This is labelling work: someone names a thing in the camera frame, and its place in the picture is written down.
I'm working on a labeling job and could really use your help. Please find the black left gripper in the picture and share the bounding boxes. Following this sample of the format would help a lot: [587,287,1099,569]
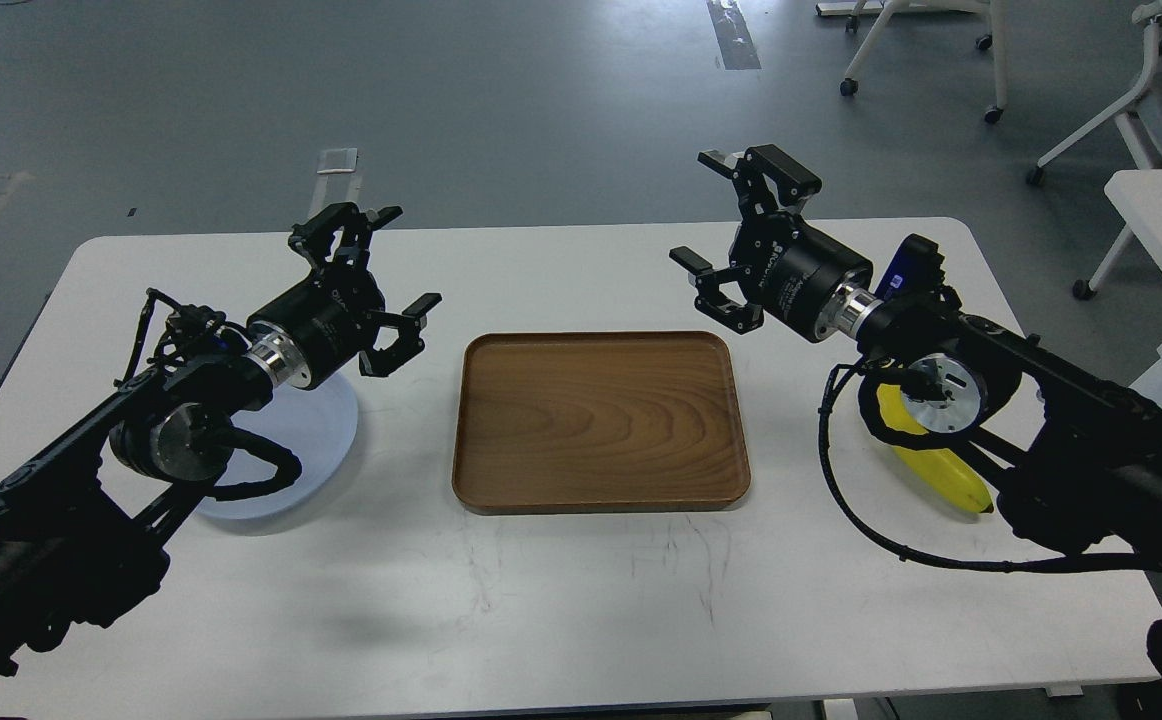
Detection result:
[246,202,442,389]

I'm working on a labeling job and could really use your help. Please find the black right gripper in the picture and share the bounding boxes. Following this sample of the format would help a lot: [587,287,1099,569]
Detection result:
[669,145,873,343]

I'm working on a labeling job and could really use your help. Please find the light blue plate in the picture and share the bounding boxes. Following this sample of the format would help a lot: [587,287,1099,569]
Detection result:
[194,373,360,524]

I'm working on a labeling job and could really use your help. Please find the yellow banana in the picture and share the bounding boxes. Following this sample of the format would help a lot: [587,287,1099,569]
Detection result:
[875,386,994,514]

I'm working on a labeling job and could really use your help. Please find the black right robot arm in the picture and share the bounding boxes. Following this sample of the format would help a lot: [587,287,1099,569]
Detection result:
[670,143,1162,574]

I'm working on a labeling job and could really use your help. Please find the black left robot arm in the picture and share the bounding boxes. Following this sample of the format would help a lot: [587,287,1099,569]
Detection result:
[0,202,442,676]

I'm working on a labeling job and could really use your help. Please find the brown wooden tray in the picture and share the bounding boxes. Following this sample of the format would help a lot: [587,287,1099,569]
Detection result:
[450,331,751,514]

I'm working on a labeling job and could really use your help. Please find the white rolling chair base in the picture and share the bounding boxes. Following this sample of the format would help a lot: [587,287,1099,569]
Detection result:
[816,0,1007,125]

